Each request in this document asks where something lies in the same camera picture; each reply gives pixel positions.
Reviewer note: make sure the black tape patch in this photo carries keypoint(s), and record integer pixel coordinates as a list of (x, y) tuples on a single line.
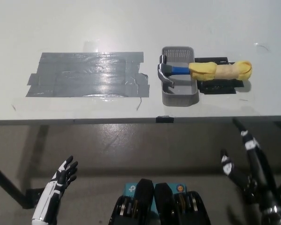
[(215, 89)]

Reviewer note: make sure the small black tape piece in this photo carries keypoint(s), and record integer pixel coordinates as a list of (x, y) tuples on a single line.
[(164, 119)]

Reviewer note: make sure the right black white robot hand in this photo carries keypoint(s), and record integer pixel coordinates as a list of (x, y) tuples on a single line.
[(257, 161)]

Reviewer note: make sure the grey duct tape patch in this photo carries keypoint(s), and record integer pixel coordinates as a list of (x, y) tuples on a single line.
[(84, 75)]

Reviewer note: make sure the blue hammer with yellow cloth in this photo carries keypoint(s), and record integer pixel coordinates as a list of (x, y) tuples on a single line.
[(178, 69)]

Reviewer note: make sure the grey perforated plastic basket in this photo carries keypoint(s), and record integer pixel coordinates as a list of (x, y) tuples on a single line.
[(182, 90)]

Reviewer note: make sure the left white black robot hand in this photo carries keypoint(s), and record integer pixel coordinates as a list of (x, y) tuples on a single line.
[(53, 187)]

